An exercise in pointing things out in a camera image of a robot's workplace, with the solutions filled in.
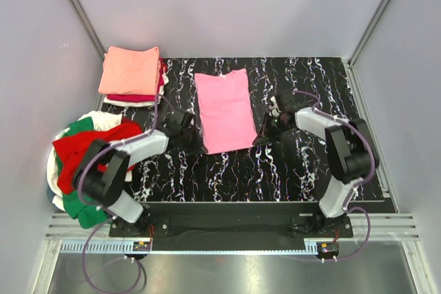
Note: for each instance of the red t shirt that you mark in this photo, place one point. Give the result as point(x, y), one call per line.
point(71, 148)

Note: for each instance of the right aluminium frame post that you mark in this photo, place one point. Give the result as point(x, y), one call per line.
point(370, 28)

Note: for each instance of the folded peach t shirt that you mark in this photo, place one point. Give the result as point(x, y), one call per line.
point(128, 72)

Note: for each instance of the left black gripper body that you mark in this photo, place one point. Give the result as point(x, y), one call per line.
point(191, 140)

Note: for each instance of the folded magenta t shirt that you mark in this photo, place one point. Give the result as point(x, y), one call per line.
point(136, 98)

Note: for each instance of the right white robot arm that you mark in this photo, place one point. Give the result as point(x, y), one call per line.
point(351, 155)

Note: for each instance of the aluminium rail profile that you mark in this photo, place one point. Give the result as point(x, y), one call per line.
point(384, 226)

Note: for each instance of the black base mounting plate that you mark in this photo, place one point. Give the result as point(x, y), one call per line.
point(296, 219)

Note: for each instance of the slotted cable duct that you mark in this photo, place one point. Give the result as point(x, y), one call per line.
point(162, 247)

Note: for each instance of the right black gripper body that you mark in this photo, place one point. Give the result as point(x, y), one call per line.
point(273, 127)

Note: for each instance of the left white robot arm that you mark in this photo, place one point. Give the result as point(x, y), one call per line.
point(101, 173)

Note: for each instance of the pink t shirt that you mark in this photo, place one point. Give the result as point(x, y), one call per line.
point(225, 111)

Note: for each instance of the green t shirt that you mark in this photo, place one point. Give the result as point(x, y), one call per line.
point(88, 216)

